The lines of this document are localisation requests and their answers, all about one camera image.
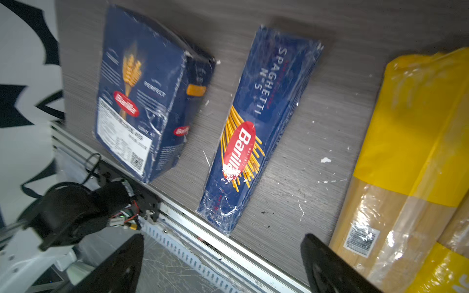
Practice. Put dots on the blue Barilla pasta pack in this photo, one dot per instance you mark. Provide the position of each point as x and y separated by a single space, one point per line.
152 82

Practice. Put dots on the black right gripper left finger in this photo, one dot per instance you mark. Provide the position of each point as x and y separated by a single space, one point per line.
119 273

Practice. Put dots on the white slotted cable duct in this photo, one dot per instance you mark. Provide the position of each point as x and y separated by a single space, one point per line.
201 264

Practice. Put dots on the dark blue pasta pack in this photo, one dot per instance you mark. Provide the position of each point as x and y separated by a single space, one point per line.
276 73

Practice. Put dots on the small clear spaghetti pack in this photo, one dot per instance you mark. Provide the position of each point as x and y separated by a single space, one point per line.
412 171

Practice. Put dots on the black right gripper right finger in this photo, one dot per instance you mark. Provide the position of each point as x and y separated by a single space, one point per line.
327 272

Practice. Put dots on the yellow Pastatime spaghetti pack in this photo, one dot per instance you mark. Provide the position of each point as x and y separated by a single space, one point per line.
446 269

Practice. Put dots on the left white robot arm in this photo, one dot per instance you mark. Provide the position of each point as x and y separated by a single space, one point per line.
50 228

